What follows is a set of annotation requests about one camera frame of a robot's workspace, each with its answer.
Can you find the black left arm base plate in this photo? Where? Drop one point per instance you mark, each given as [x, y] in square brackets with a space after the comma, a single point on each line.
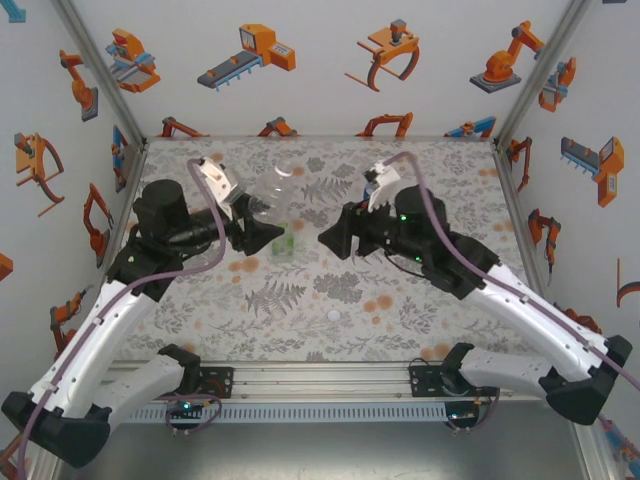
[220, 382]

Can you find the clear unlabelled plastic bottle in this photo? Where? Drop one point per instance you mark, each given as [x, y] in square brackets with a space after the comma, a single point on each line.
[280, 192]

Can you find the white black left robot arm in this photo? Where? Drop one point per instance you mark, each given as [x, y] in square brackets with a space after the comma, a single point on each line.
[85, 345]

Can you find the aluminium frame post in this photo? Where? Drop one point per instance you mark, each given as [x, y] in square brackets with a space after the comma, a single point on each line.
[104, 75]
[540, 75]

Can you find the plain white bottle cap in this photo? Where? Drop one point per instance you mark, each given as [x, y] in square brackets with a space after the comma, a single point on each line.
[334, 315]

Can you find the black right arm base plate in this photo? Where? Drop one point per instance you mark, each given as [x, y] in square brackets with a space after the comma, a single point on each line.
[422, 382]

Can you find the green label soda bottle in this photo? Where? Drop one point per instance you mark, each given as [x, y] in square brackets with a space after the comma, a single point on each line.
[286, 246]

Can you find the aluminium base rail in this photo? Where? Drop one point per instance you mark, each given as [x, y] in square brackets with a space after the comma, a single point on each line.
[320, 382]

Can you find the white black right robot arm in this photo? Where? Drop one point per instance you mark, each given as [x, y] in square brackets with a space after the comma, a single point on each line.
[525, 315]

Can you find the small black controller board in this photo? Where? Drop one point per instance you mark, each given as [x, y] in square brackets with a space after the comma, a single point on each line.
[185, 407]
[460, 416]

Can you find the floral patterned tablecloth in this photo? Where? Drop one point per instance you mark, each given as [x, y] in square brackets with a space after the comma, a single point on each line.
[400, 320]

